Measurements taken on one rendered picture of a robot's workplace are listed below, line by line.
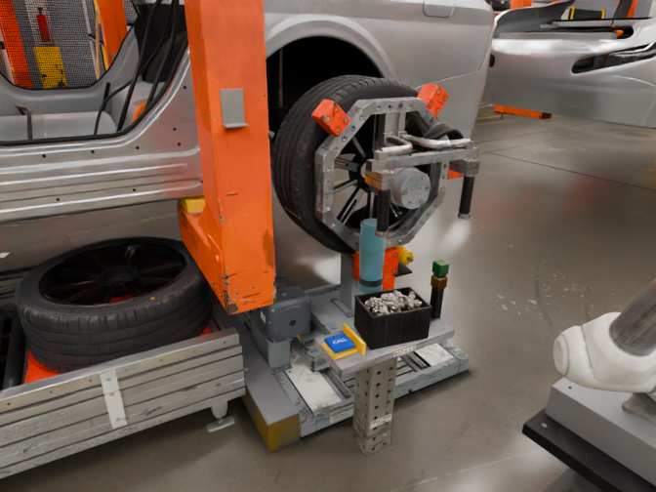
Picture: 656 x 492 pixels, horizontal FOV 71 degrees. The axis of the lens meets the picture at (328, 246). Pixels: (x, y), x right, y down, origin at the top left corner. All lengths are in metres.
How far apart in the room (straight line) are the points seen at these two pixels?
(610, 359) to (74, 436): 1.51
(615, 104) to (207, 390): 3.29
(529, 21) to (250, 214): 4.42
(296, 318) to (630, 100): 2.93
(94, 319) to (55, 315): 0.13
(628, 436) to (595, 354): 0.26
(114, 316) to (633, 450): 1.50
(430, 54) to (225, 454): 1.81
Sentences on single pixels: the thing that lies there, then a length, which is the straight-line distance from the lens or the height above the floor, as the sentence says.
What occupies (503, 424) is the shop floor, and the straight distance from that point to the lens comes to 1.95.
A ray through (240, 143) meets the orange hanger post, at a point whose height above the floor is 1.05.
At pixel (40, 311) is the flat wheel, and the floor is 0.50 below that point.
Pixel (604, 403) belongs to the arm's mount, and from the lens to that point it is 1.53.
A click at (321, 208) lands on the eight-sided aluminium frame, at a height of 0.78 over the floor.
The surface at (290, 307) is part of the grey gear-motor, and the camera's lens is 1.74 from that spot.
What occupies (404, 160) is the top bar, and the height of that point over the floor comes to 0.97.
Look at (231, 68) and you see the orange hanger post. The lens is 1.26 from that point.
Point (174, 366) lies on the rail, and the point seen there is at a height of 0.33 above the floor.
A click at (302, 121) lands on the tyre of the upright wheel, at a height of 1.05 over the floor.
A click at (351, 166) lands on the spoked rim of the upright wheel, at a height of 0.88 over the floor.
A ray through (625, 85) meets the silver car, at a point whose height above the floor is 1.03.
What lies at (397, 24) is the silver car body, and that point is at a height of 1.36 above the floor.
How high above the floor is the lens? 1.31
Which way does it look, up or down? 24 degrees down
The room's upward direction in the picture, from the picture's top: 1 degrees clockwise
